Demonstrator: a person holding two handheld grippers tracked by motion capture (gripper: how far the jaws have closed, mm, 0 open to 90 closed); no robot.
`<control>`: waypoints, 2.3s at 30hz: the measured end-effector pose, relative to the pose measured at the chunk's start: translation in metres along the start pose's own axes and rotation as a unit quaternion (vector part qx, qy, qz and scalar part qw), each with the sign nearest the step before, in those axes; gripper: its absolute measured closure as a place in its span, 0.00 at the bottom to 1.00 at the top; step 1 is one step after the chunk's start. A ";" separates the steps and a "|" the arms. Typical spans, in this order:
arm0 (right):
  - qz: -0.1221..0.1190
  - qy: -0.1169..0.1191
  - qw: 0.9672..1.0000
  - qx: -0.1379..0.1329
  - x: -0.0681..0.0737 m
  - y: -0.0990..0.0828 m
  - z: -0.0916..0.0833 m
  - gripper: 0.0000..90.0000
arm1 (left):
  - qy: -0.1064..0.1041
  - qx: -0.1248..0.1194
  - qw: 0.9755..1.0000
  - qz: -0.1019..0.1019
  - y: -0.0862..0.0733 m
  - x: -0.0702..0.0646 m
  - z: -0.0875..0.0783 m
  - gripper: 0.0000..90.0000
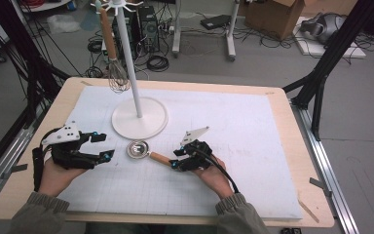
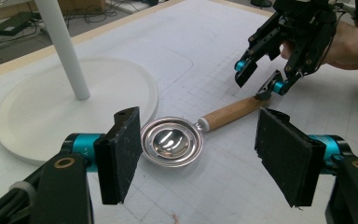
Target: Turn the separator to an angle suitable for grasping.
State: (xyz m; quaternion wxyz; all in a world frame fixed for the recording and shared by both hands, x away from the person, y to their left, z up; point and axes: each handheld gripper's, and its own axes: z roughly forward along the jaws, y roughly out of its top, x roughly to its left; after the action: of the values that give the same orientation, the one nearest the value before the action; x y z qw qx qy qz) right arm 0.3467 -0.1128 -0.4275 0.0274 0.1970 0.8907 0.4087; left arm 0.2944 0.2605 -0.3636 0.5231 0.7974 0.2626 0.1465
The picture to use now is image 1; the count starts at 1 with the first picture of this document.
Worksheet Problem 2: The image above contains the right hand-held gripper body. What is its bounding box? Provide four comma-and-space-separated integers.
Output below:
180, 126, 213, 173

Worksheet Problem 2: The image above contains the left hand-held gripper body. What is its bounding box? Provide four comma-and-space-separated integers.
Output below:
41, 121, 95, 171

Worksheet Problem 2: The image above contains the steel ladle with wooden handle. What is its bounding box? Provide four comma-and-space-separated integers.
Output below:
126, 139, 180, 169

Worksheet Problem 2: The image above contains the white rack stand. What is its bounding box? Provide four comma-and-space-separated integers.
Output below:
92, 0, 169, 140

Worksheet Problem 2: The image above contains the person's right hand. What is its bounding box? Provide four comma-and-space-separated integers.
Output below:
191, 155, 235, 200

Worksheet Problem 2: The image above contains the person's left hand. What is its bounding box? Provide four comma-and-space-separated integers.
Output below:
38, 157, 90, 198

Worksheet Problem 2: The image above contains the white grid mat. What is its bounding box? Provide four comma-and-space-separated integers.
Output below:
56, 85, 304, 220

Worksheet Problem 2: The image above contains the black computer tower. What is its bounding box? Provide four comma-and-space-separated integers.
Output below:
111, 12, 140, 61
138, 5, 161, 54

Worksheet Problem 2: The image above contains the clear plastic bag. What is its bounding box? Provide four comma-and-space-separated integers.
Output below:
47, 14, 82, 35

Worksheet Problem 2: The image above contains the black flat device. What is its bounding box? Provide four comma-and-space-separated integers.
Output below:
200, 14, 233, 31

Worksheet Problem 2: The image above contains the white round tabletop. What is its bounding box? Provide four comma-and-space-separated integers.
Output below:
19, 0, 72, 14

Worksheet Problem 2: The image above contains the cardboard box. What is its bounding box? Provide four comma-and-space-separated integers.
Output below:
244, 0, 306, 42

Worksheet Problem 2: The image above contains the white floor board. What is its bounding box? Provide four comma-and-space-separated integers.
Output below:
293, 16, 368, 59

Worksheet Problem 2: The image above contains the grey rounded device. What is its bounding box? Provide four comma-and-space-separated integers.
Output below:
300, 12, 347, 45

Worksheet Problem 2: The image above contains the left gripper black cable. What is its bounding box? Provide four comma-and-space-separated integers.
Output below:
32, 127, 63, 193

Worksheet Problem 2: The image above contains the aluminium rail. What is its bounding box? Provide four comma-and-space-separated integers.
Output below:
0, 106, 43, 213
290, 100, 359, 234

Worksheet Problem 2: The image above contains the coiled black cable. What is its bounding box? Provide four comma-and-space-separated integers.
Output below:
146, 55, 170, 73

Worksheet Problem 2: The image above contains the black metal frame post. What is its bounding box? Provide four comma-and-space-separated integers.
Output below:
281, 0, 374, 142
0, 0, 71, 183

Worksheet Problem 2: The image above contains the white floor stand frame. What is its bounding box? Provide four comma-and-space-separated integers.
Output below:
171, 0, 242, 61

